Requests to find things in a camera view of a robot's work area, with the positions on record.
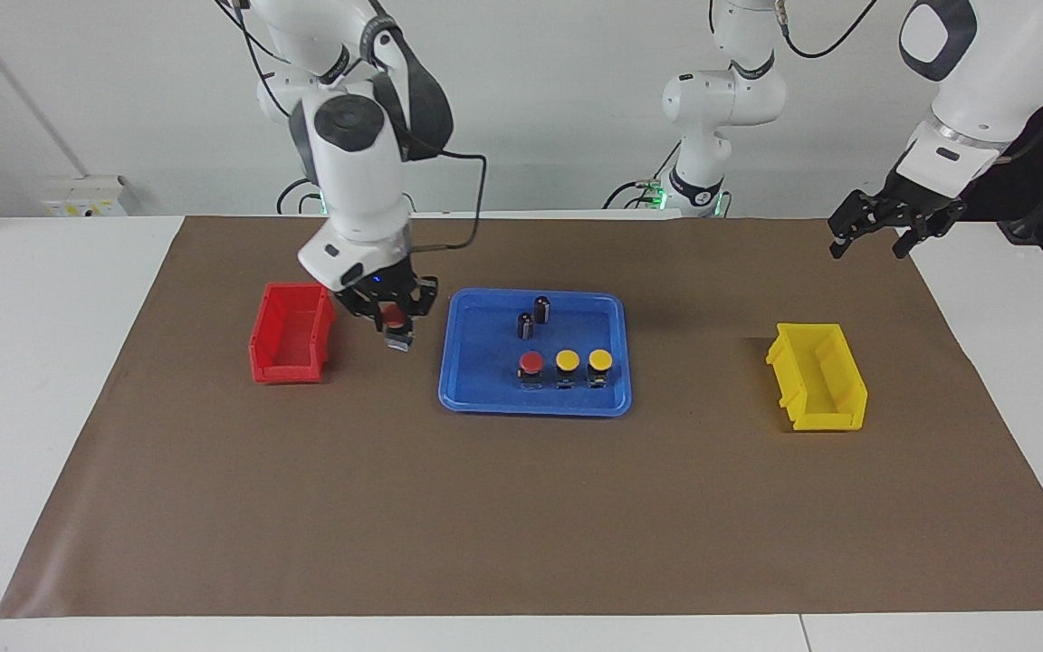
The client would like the black left base cable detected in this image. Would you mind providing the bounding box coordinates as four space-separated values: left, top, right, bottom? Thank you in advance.
601 143 681 211

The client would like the red plastic bin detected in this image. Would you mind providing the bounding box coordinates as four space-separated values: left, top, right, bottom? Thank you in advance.
249 282 337 385

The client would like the white wall outlet box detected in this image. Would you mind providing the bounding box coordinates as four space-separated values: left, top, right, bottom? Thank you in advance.
40 175 129 218

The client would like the blue plastic tray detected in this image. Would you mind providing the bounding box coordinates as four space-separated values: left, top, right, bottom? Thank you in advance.
437 288 633 418

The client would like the black base cable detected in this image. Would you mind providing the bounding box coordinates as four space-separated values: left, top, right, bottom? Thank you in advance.
275 176 323 216
601 143 681 211

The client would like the yellow plastic bin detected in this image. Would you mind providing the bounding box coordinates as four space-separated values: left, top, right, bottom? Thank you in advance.
765 322 869 432

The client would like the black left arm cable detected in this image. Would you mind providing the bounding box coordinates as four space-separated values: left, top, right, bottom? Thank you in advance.
775 0 881 61

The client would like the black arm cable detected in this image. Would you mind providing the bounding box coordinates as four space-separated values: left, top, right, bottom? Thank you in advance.
408 150 489 251
775 0 881 61

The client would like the brown table mat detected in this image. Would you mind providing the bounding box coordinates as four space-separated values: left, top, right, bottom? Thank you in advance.
0 216 1043 619

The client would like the black right base cable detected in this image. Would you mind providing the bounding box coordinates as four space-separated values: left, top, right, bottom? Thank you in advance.
275 176 323 216

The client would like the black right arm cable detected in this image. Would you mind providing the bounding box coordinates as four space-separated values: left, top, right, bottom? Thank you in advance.
408 150 489 251

